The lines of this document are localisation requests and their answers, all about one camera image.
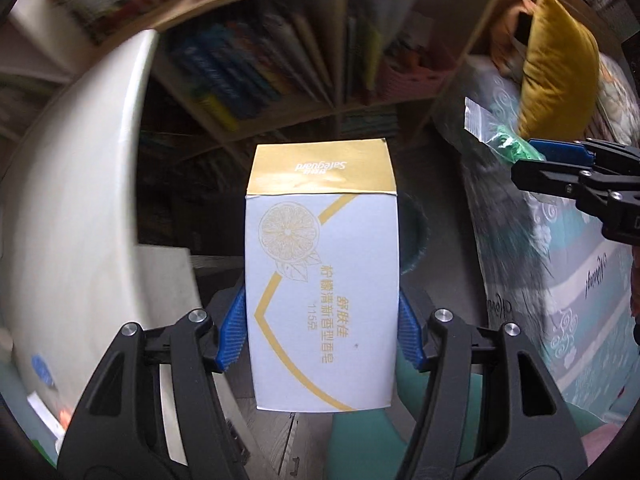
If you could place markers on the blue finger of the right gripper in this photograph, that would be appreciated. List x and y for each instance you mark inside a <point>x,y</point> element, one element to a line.
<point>572,153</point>
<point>548,178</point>

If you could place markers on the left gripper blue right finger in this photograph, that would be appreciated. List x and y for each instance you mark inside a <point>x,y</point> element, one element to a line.
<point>410,334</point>

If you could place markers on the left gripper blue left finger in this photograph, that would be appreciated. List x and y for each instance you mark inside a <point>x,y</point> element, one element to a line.
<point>232,326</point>

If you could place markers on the bag of green clay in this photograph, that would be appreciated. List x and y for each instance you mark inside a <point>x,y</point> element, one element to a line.
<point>499,138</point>

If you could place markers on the white gold soap box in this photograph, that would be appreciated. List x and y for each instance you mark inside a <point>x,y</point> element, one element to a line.
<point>322,276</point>

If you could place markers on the mustard yellow pillow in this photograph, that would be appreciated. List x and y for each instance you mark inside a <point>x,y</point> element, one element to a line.
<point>560,76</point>

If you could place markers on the wooden bookshelf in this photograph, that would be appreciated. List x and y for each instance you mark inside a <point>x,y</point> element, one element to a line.
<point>85,140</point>

